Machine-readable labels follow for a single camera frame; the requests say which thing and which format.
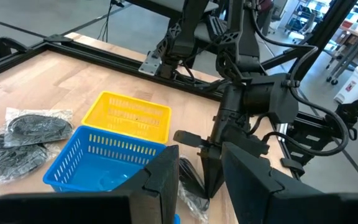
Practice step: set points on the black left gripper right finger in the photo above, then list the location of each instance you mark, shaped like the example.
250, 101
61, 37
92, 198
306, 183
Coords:
250, 186

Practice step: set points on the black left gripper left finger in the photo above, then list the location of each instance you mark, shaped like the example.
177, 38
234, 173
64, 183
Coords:
160, 186

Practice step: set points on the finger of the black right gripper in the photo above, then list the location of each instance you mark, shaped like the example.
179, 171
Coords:
213, 174

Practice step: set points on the bagged black hair net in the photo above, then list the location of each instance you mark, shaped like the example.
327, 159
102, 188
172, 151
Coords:
11, 161
39, 127
191, 186

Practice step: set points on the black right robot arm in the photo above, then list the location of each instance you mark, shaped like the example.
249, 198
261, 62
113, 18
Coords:
272, 99

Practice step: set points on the yellow plastic basket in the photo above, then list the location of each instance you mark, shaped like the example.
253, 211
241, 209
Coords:
126, 124

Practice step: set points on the background shelving unit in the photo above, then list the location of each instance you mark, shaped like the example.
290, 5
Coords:
306, 15

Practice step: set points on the black rig beam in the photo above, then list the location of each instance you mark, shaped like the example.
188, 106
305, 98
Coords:
331, 25

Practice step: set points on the black table clamp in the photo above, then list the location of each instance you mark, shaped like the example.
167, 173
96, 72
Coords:
3, 42

